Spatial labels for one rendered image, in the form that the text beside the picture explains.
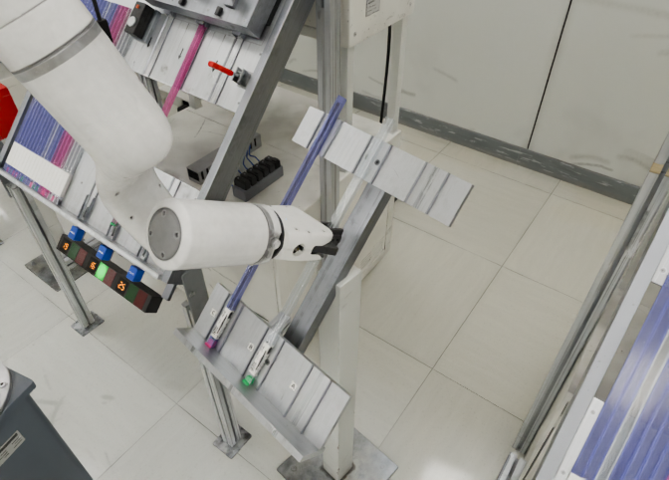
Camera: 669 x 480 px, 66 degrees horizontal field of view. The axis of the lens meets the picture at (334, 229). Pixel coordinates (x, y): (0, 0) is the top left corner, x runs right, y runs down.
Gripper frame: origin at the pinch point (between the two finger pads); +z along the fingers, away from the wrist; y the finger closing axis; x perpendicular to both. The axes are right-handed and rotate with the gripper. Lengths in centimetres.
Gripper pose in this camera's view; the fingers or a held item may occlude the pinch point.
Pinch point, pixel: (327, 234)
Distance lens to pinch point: 84.0
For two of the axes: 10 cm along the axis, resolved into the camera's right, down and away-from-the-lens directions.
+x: -3.8, 8.9, 2.6
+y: -7.2, -4.6, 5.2
